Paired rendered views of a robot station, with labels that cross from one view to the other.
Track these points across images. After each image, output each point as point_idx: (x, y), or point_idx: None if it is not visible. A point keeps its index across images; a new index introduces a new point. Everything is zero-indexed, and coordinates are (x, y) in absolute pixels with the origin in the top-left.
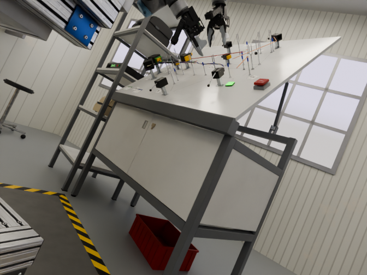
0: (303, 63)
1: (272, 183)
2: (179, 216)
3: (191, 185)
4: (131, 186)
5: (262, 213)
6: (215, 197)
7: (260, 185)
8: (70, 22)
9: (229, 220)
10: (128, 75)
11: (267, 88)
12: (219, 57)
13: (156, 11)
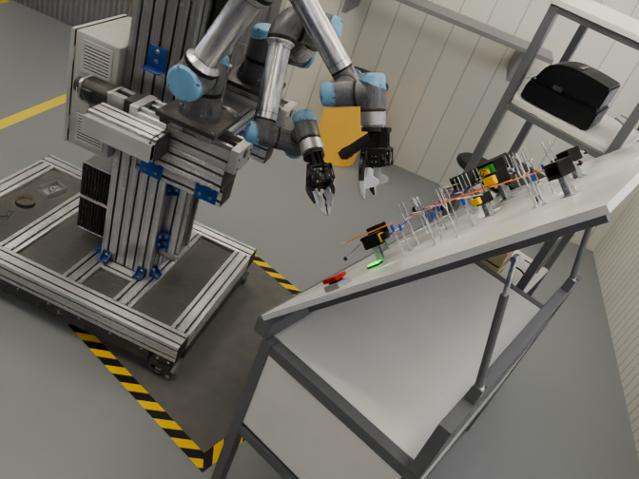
0: (421, 262)
1: (383, 476)
2: None
3: None
4: None
5: None
6: (258, 405)
7: (346, 453)
8: (195, 190)
9: (289, 459)
10: (478, 187)
11: (331, 291)
12: (558, 183)
13: (299, 152)
